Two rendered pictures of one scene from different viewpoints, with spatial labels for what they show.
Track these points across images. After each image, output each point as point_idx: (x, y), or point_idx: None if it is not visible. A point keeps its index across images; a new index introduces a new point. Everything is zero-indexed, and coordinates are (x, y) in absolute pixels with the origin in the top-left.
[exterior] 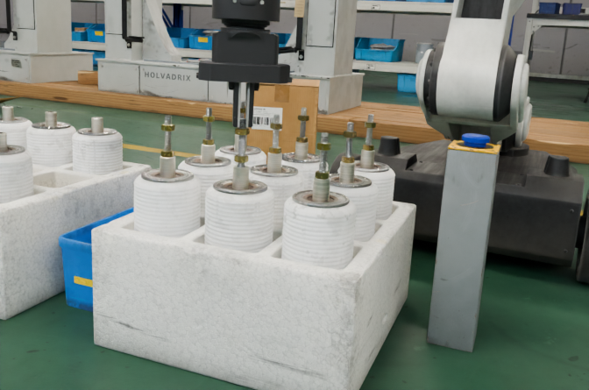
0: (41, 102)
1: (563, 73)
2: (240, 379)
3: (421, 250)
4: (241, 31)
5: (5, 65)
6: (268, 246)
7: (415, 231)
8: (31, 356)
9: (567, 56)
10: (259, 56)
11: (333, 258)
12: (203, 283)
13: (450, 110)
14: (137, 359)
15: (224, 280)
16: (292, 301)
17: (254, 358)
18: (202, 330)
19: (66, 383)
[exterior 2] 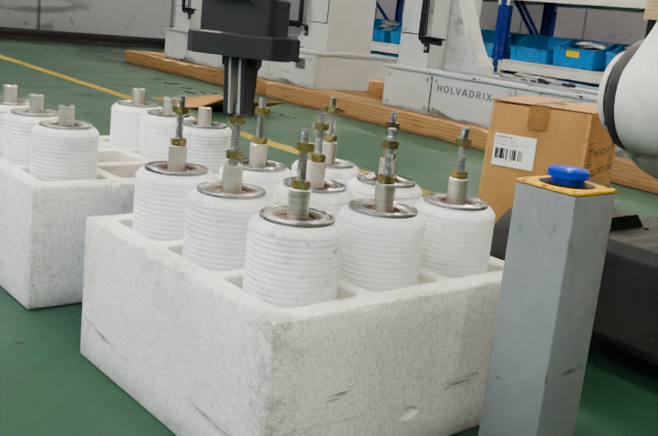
0: (313, 113)
1: None
2: (176, 427)
3: (620, 363)
4: None
5: (290, 65)
6: (239, 269)
7: (596, 329)
8: (14, 347)
9: None
10: (250, 24)
11: (284, 294)
12: (157, 298)
13: (638, 144)
14: (104, 379)
15: (171, 297)
16: (220, 337)
17: (188, 404)
18: (153, 357)
19: (14, 378)
